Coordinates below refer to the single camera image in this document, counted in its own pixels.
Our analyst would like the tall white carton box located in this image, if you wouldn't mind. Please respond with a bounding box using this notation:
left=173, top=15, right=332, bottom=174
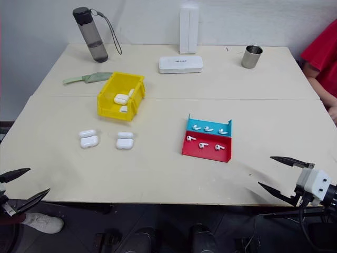
left=179, top=7, right=200, bottom=55

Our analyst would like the bystander in red shirt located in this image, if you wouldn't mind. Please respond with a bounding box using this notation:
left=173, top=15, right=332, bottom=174
left=301, top=20, right=337, bottom=92

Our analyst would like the grey water bottle with strap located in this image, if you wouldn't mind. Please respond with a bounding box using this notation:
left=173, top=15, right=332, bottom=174
left=72, top=7, right=123, bottom=63

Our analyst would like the blue and red tray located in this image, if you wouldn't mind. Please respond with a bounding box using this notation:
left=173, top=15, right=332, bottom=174
left=181, top=131, right=233, bottom=163

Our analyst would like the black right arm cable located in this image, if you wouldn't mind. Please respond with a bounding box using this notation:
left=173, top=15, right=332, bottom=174
left=299, top=200, right=327, bottom=251

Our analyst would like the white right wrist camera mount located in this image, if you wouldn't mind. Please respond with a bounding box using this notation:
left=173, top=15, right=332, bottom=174
left=295, top=167, right=332, bottom=207

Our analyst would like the white sneaker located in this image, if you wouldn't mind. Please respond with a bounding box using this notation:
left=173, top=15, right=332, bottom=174
left=21, top=212, right=65, bottom=235

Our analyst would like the blue tray with earbuds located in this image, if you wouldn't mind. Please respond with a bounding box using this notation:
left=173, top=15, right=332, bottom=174
left=185, top=113, right=233, bottom=138

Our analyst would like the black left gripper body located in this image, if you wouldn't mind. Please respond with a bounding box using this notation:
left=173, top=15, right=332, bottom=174
left=0, top=193, right=13, bottom=225

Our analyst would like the yellow plastic bin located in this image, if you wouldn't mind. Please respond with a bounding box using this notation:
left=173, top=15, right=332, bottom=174
left=96, top=71, right=146, bottom=122

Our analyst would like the steel cup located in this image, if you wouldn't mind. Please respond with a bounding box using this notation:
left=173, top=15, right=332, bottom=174
left=241, top=45, right=263, bottom=69

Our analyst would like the green sheathed knife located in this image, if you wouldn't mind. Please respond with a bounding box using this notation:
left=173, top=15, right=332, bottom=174
left=62, top=71, right=113, bottom=85

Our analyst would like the flat white rectangular case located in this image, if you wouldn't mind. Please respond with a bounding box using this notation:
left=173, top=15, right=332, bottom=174
left=158, top=55, right=204, bottom=75

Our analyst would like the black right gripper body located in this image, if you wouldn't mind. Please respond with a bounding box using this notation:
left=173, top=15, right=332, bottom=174
left=291, top=162, right=316, bottom=209

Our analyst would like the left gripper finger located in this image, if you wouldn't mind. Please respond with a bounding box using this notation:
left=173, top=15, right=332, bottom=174
left=5, top=188, right=51, bottom=218
left=0, top=168, right=32, bottom=184

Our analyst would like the open white charging case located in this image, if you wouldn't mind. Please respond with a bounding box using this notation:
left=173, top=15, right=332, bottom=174
left=79, top=129, right=99, bottom=149
left=116, top=131, right=134, bottom=151

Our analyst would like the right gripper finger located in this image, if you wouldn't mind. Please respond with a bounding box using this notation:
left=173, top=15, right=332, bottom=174
left=258, top=181, right=300, bottom=207
left=270, top=156, right=310, bottom=170

